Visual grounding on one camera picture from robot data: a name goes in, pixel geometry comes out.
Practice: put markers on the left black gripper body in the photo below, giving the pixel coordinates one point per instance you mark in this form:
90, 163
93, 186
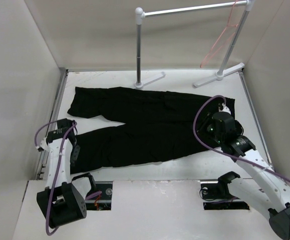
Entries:
74, 153

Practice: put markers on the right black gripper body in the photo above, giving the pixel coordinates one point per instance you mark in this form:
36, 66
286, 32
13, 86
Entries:
207, 129

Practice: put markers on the black trousers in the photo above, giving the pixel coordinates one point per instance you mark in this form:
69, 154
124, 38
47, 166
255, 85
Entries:
152, 126

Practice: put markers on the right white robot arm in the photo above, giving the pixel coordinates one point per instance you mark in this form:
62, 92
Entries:
271, 196

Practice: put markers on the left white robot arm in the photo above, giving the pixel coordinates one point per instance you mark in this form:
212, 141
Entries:
63, 199

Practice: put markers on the white clothes rack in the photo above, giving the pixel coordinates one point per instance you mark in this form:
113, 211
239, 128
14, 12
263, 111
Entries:
222, 72

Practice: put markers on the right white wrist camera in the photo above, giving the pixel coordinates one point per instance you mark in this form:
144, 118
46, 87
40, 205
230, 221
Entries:
223, 108

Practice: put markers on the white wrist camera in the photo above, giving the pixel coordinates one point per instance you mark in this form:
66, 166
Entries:
223, 108
43, 146

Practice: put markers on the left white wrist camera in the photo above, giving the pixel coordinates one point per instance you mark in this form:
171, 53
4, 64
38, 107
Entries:
43, 146

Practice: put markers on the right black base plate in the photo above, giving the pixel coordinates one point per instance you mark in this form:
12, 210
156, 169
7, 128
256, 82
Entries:
215, 198

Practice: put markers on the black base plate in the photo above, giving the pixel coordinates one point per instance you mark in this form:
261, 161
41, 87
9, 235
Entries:
215, 198
100, 198

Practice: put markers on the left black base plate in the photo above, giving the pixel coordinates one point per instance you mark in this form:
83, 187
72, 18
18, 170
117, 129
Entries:
100, 198

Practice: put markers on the pink wire hanger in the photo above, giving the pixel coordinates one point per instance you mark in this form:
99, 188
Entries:
225, 36

